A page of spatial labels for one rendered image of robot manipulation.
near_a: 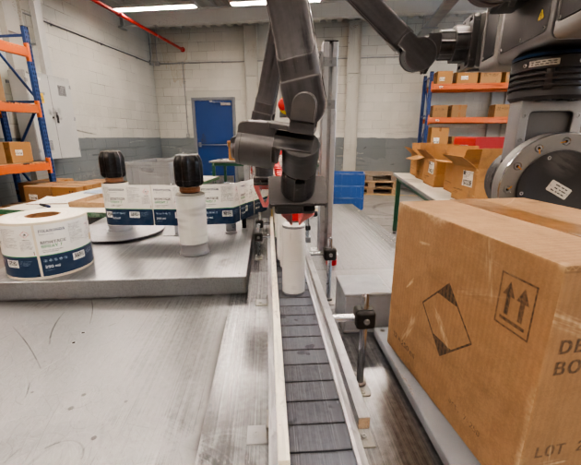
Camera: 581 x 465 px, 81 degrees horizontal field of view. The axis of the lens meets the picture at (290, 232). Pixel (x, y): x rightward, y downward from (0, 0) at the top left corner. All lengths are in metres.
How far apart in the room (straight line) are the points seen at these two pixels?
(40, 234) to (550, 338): 1.00
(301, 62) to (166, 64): 9.30
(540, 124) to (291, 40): 0.53
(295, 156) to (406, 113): 8.34
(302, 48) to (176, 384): 0.55
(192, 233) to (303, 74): 0.65
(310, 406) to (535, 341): 0.27
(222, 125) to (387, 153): 4.15
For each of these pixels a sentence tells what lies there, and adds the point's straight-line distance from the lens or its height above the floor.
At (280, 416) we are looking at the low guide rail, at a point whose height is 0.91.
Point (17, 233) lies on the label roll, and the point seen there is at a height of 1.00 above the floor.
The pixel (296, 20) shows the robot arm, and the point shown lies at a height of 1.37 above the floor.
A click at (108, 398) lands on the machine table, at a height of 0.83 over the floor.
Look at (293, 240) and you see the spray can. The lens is 0.72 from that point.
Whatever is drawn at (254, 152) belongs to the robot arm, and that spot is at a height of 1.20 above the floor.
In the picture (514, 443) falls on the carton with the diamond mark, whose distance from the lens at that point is 0.47.
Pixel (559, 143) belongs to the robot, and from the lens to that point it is 0.77.
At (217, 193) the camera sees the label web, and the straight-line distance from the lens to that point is 1.23.
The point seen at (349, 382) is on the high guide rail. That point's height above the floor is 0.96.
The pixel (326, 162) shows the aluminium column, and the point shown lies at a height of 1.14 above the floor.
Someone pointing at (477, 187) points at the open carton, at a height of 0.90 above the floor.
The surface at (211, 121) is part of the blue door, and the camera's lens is 9.19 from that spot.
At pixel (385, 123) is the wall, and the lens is 8.73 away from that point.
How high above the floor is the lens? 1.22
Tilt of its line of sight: 16 degrees down
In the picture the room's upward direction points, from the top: straight up
